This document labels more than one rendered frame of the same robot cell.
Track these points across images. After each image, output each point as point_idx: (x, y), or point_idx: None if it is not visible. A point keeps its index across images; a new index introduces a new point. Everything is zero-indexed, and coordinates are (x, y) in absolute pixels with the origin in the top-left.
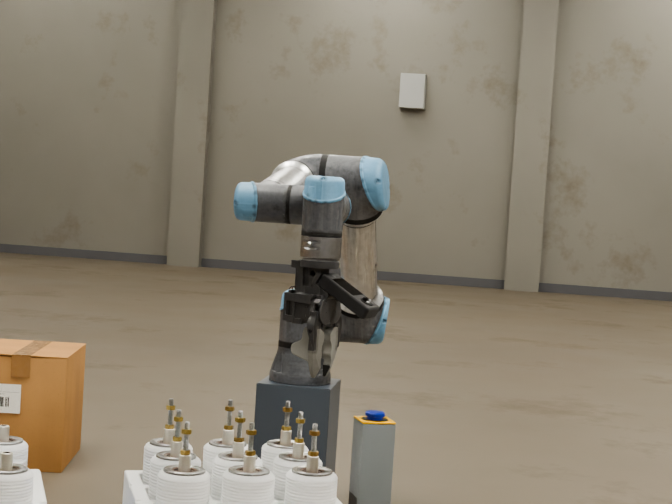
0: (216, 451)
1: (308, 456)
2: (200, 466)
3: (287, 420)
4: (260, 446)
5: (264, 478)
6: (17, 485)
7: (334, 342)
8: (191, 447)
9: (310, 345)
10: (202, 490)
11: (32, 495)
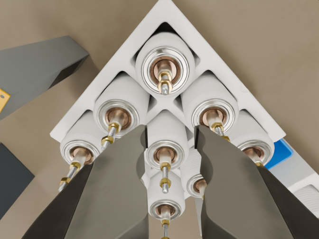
0: (148, 180)
1: (172, 79)
2: (195, 165)
3: (72, 171)
4: (4, 206)
5: (222, 94)
6: None
7: (112, 179)
8: (155, 197)
9: None
10: (254, 128)
11: (303, 200)
